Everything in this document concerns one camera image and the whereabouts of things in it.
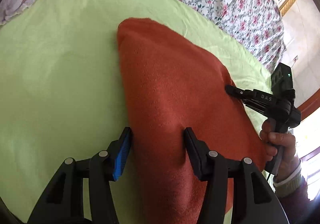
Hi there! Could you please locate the rust red knit sweater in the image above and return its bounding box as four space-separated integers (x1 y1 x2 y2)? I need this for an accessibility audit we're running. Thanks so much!
117 18 266 223

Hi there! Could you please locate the dark red sleeve forearm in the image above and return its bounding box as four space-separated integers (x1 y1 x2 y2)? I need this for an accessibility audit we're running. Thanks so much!
273 165 319 223

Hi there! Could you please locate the right hand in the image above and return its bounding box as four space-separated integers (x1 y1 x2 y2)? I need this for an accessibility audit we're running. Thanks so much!
259 119 300 182

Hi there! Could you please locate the light green bed sheet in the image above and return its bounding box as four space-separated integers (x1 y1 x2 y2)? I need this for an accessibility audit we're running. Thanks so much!
1 0 270 222

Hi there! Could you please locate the wooden window frame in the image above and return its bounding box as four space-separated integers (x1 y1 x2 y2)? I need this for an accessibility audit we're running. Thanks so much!
297 90 319 162

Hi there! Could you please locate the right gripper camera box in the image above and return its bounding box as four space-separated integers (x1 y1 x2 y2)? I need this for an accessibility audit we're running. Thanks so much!
271 63 296 105

